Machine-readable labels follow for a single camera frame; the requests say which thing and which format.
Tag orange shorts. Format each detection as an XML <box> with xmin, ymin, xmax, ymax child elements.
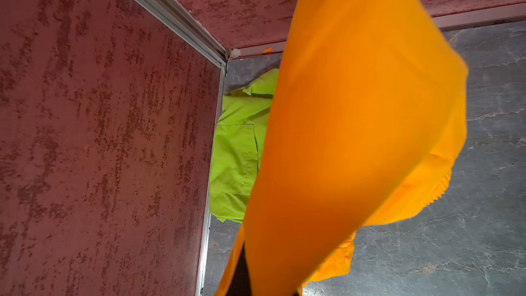
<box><xmin>217</xmin><ymin>0</ymin><xmax>468</xmax><ymax>295</ymax></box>

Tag lime green shorts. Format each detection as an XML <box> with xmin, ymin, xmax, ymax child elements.
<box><xmin>210</xmin><ymin>69</ymin><xmax>279</xmax><ymax>223</ymax></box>

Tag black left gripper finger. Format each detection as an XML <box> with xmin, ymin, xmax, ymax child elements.
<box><xmin>225</xmin><ymin>245</ymin><xmax>252</xmax><ymax>296</ymax></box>

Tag left aluminium corner post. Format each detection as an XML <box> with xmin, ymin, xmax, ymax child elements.
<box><xmin>92</xmin><ymin>0</ymin><xmax>228</xmax><ymax>69</ymax></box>

